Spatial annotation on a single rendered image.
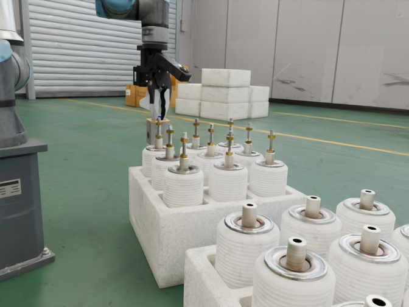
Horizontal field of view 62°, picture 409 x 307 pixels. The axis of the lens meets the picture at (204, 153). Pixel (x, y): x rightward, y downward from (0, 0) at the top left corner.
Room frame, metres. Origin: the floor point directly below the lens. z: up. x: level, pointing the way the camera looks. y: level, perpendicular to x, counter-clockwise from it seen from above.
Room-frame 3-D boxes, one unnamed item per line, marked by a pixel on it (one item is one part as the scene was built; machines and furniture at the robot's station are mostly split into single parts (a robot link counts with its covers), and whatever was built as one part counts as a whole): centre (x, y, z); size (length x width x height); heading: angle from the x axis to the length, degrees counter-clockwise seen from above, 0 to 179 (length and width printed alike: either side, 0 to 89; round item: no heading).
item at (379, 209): (0.57, -0.29, 0.25); 0.08 x 0.08 x 0.01
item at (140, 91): (4.81, 0.81, 0.15); 0.30 x 0.24 x 0.30; 47
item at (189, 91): (4.17, 0.08, 0.27); 0.39 x 0.39 x 0.18; 50
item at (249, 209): (0.48, -0.07, 0.26); 0.02 x 0.02 x 0.03
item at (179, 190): (0.76, 0.05, 0.16); 0.10 x 0.10 x 0.18
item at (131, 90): (5.06, 1.01, 0.15); 0.30 x 0.24 x 0.30; 137
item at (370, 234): (0.41, -0.22, 0.26); 0.02 x 0.02 x 0.03
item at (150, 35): (0.99, 0.15, 0.57); 0.08 x 0.08 x 0.05
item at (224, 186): (0.81, -0.06, 0.16); 0.10 x 0.10 x 0.18
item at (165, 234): (0.92, -0.02, 0.09); 0.39 x 0.39 x 0.18; 22
